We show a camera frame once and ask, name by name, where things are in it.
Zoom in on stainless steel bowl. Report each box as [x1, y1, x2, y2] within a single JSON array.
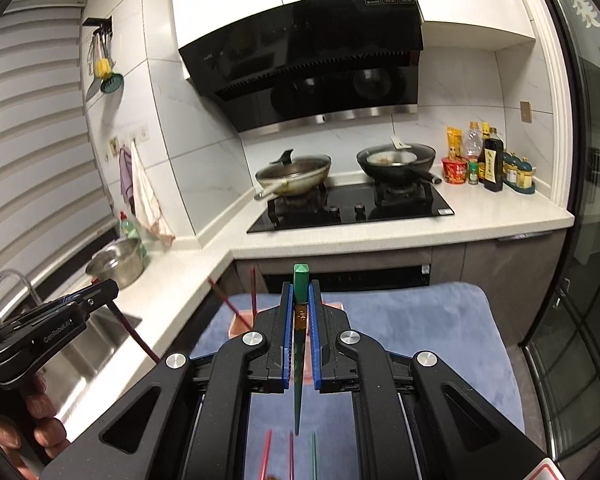
[[85, 237, 146, 290]]

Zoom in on purple hanging cloth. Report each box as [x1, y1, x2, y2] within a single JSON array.
[[119, 147, 133, 206]]

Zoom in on clear plastic bottle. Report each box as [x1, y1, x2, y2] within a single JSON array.
[[462, 121, 482, 159]]

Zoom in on grey base cabinet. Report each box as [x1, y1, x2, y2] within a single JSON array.
[[232, 227, 573, 346]]

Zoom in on red instant noodle cup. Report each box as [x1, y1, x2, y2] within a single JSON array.
[[441, 156, 468, 184]]

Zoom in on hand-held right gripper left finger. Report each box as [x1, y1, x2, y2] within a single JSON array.
[[40, 280, 296, 480]]

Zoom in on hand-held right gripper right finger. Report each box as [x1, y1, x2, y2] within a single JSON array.
[[307, 280, 551, 480]]

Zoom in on chrome kitchen faucet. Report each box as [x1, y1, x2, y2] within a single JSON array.
[[0, 269, 43, 321]]

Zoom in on white window blinds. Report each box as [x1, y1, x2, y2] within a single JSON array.
[[0, 2, 121, 281]]

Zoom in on person's left hand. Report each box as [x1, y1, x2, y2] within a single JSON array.
[[0, 391, 72, 480]]

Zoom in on spice jar rack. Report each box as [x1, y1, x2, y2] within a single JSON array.
[[502, 152, 537, 196]]

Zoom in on glass sliding door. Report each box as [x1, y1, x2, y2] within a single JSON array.
[[525, 0, 600, 461]]

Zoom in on green dish soap bottle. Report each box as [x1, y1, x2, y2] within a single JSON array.
[[120, 212, 140, 241]]

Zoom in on black gas stove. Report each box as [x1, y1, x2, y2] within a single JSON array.
[[246, 180, 456, 234]]

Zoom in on white hanging towel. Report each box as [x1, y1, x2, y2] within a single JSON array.
[[130, 141, 176, 246]]

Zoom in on pink perforated utensil holder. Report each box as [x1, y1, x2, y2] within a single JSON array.
[[228, 301, 345, 386]]

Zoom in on wok with glass lid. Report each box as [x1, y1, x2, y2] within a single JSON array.
[[254, 149, 332, 202]]

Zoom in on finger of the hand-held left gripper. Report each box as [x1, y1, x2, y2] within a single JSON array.
[[42, 279, 121, 326]]

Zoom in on black range hood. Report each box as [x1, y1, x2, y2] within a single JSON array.
[[177, 0, 426, 133]]

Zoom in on stainless steel sink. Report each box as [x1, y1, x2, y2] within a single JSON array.
[[45, 305, 143, 416]]

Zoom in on dark soy sauce bottle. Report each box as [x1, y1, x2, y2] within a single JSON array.
[[483, 127, 505, 192]]

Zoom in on black wok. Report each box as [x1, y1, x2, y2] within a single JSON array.
[[356, 142, 443, 186]]

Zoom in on blue plush table mat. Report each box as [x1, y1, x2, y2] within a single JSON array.
[[190, 282, 526, 480]]

